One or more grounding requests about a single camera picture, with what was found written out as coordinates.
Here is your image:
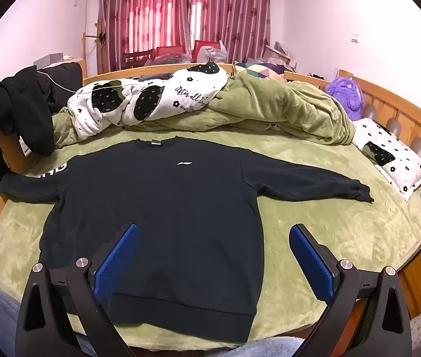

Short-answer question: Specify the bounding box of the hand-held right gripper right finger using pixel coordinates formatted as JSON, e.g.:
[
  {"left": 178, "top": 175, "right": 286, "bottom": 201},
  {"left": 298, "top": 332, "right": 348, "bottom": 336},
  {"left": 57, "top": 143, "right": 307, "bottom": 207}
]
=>
[{"left": 288, "top": 225, "right": 414, "bottom": 357}]

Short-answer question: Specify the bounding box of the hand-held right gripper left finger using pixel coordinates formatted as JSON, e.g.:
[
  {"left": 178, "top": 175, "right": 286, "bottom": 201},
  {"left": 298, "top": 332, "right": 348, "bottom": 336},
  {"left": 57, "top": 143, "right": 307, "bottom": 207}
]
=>
[{"left": 15, "top": 223, "right": 140, "bottom": 357}]

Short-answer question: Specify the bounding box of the black sweatshirt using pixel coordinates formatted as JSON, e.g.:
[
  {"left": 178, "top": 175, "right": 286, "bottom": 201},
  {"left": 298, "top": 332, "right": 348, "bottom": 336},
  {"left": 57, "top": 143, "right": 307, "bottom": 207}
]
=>
[{"left": 0, "top": 138, "right": 375, "bottom": 344}]

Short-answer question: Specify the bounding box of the green bed sheet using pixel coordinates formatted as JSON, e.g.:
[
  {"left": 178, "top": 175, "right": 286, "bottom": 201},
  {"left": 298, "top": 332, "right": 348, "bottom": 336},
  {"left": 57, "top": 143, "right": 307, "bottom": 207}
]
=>
[{"left": 0, "top": 126, "right": 421, "bottom": 348}]

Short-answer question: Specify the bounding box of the black jacket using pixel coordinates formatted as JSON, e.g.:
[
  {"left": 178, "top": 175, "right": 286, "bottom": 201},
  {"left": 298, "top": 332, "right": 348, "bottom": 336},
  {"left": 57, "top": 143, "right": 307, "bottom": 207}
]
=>
[{"left": 0, "top": 61, "right": 85, "bottom": 157}]

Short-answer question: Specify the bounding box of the white printed pillow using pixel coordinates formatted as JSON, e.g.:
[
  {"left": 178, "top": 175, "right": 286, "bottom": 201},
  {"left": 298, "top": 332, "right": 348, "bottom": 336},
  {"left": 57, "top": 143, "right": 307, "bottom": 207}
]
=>
[{"left": 352, "top": 118, "right": 421, "bottom": 202}]

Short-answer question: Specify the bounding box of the white black-patched garment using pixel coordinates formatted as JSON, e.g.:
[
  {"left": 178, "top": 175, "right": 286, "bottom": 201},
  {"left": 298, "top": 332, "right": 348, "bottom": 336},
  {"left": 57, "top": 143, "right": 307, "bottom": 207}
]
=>
[{"left": 67, "top": 61, "right": 230, "bottom": 140}]

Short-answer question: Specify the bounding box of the green comforter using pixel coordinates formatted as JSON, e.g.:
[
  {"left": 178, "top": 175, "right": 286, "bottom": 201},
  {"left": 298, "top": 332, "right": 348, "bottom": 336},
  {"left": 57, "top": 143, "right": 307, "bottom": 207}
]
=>
[{"left": 52, "top": 71, "right": 356, "bottom": 147}]

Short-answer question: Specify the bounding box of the grey box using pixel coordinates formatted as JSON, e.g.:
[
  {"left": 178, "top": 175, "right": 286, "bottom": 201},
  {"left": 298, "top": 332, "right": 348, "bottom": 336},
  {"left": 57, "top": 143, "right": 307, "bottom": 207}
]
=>
[{"left": 34, "top": 54, "right": 64, "bottom": 68}]

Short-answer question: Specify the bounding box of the purple plush toy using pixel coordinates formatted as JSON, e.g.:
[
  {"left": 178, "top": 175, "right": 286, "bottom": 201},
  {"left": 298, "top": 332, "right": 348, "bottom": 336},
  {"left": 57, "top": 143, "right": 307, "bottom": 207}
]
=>
[{"left": 324, "top": 76, "right": 365, "bottom": 121}]

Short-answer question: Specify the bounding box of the wooden coat rack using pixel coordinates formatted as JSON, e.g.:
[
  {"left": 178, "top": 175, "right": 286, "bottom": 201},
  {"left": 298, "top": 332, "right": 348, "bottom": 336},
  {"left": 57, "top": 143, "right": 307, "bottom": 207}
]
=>
[{"left": 82, "top": 22, "right": 105, "bottom": 79}]

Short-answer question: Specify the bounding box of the colourful patchwork cushion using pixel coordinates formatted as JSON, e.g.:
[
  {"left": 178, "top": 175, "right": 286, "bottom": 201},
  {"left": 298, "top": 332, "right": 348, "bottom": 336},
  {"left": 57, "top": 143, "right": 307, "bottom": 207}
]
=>
[{"left": 233, "top": 61, "right": 285, "bottom": 77}]

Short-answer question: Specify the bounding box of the cardboard box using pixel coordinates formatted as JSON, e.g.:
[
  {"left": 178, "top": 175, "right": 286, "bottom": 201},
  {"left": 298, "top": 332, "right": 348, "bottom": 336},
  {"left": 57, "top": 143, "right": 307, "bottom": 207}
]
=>
[{"left": 264, "top": 42, "right": 292, "bottom": 64}]

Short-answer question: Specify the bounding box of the red chair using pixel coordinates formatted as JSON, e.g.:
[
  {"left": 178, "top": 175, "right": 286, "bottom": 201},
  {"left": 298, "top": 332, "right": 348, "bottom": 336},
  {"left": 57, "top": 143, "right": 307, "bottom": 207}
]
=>
[
  {"left": 156, "top": 46, "right": 185, "bottom": 59},
  {"left": 192, "top": 40, "right": 220, "bottom": 62}
]

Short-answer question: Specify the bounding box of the clear plastic bag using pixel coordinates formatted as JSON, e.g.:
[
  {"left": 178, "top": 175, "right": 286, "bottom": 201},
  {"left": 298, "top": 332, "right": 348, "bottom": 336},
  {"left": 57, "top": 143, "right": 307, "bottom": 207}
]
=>
[{"left": 196, "top": 41, "right": 230, "bottom": 62}]

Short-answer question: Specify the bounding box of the red curtain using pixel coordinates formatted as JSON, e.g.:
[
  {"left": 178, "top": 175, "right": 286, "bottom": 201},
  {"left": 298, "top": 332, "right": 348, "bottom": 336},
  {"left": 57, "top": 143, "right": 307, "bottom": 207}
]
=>
[{"left": 97, "top": 0, "right": 272, "bottom": 75}]

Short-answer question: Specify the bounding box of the white cable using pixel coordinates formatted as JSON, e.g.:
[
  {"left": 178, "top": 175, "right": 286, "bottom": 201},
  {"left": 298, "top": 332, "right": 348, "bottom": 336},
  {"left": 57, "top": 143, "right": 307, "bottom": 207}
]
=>
[{"left": 36, "top": 69, "right": 140, "bottom": 93}]

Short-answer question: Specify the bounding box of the wooden bed frame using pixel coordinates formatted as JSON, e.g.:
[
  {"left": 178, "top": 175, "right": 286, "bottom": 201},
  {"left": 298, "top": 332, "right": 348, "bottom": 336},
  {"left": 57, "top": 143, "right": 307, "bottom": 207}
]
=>
[{"left": 0, "top": 63, "right": 421, "bottom": 320}]

